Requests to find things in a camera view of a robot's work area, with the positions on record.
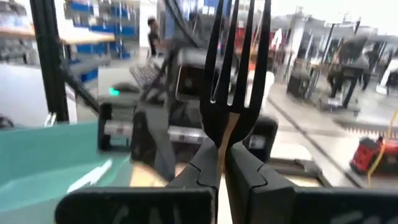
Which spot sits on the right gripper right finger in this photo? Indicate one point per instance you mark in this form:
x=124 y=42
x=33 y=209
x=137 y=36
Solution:
x=264 y=199

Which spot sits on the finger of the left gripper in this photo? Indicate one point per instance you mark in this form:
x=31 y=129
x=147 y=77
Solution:
x=264 y=137
x=152 y=140

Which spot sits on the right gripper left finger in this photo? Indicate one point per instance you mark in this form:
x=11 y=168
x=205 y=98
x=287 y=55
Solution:
x=186 y=199

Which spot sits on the black fork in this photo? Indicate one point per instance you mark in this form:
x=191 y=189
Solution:
x=211 y=118

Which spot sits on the black perforated case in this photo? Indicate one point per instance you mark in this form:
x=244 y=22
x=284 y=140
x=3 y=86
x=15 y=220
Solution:
x=144 y=74

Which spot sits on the green plastic bin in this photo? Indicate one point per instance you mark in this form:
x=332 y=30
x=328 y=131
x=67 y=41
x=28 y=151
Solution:
x=37 y=149

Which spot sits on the person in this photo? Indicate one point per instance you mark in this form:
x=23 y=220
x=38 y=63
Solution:
x=153 y=40

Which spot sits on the blue storage shelf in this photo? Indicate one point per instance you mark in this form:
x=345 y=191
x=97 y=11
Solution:
x=124 y=31

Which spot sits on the red black tool case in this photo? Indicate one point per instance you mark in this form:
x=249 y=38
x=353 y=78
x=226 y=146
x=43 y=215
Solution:
x=362 y=155

